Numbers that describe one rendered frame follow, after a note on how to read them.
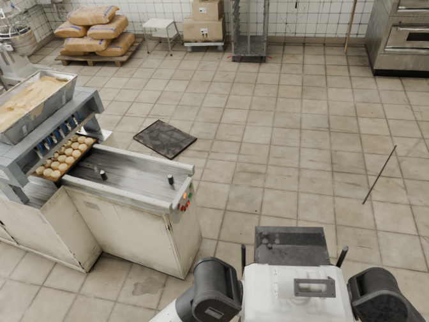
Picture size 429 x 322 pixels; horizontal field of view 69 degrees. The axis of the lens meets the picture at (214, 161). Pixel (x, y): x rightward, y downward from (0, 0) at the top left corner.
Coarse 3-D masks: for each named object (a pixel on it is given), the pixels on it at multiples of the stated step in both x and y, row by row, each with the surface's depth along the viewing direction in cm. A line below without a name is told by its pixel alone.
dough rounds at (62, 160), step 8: (80, 136) 209; (64, 144) 200; (72, 144) 200; (80, 144) 199; (88, 144) 202; (56, 152) 198; (64, 152) 195; (72, 152) 194; (80, 152) 197; (48, 160) 190; (56, 160) 193; (64, 160) 191; (72, 160) 189; (40, 168) 186; (48, 168) 188; (56, 168) 187; (64, 168) 185; (40, 176) 183; (48, 176) 183; (56, 176) 181
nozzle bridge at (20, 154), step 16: (80, 96) 192; (96, 96) 198; (64, 112) 180; (80, 112) 199; (96, 112) 205; (48, 128) 170; (96, 128) 219; (0, 144) 162; (16, 144) 162; (32, 144) 161; (0, 160) 153; (16, 160) 154; (32, 160) 172; (0, 176) 161; (16, 176) 156; (16, 192) 170
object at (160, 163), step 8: (96, 144) 202; (96, 152) 204; (104, 152) 200; (112, 152) 197; (120, 152) 194; (128, 152) 194; (128, 160) 197; (136, 160) 194; (144, 160) 191; (152, 160) 188; (160, 160) 186; (168, 160) 186; (160, 168) 190; (168, 168) 187; (176, 168) 184; (184, 168) 181; (192, 168) 179
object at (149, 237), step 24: (120, 168) 193; (144, 168) 191; (72, 192) 187; (144, 192) 177; (168, 192) 176; (96, 216) 198; (120, 216) 185; (144, 216) 174; (168, 216) 169; (192, 216) 205; (96, 240) 227; (120, 240) 210; (144, 240) 196; (168, 240) 184; (192, 240) 215; (144, 264) 225; (168, 264) 209
